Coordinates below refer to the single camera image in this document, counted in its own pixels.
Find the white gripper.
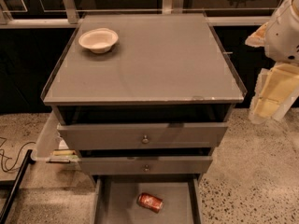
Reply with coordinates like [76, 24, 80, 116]
[245, 0, 299, 124]

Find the middle drawer metal knob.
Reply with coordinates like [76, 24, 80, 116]
[143, 165, 150, 172]

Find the black cable on floor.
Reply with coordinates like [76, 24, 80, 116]
[0, 136, 36, 174]

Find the red coke can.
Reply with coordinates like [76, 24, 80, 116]
[137, 192, 164, 213]

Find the grey drawer cabinet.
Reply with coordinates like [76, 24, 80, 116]
[40, 12, 248, 224]

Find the black metal floor bar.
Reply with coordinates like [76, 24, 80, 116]
[0, 149, 35, 224]

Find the metal window rail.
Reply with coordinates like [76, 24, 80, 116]
[0, 16, 270, 29]

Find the top grey drawer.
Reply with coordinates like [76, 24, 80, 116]
[58, 122, 227, 150]

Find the middle grey drawer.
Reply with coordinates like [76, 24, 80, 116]
[78, 156, 212, 175]

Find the top drawer metal knob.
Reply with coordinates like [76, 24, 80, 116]
[142, 135, 150, 144]

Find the clear plastic side bin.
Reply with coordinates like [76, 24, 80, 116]
[31, 113, 78, 164]

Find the drawer metal knob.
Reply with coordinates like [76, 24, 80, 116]
[143, 165, 150, 172]
[142, 135, 150, 144]

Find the bottom grey open drawer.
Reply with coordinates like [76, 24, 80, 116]
[91, 175, 204, 224]

